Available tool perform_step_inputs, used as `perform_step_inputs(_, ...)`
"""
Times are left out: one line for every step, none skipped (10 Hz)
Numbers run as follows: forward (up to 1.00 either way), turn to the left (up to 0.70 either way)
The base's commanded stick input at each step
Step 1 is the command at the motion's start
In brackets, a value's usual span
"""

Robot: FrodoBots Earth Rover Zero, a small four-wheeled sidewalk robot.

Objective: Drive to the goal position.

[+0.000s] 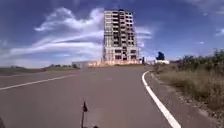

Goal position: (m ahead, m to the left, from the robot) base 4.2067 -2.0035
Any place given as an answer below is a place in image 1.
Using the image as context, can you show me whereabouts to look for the tall unfinished concrete building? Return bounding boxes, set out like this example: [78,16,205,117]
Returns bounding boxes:
[101,8,141,66]

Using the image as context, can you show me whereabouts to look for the low pale building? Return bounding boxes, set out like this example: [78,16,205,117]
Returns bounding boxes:
[71,60,91,69]

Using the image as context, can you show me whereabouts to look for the grey asphalt road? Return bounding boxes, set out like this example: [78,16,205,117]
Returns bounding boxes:
[0,65,224,128]

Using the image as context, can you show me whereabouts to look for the dark tree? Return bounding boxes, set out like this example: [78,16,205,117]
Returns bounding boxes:
[155,51,166,62]

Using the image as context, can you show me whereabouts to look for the small white building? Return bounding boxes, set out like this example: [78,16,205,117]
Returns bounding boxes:
[153,59,171,65]

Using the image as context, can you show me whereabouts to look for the white solid edge line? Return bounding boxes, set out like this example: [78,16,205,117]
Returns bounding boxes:
[141,70,183,128]

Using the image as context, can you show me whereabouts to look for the white lane line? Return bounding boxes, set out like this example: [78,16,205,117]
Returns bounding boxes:
[0,73,77,92]

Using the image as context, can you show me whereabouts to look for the weedy verge with bushes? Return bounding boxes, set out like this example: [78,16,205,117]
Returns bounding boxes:
[151,49,224,117]

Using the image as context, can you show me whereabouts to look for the dry grass strip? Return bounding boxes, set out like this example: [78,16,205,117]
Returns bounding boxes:
[0,64,80,76]

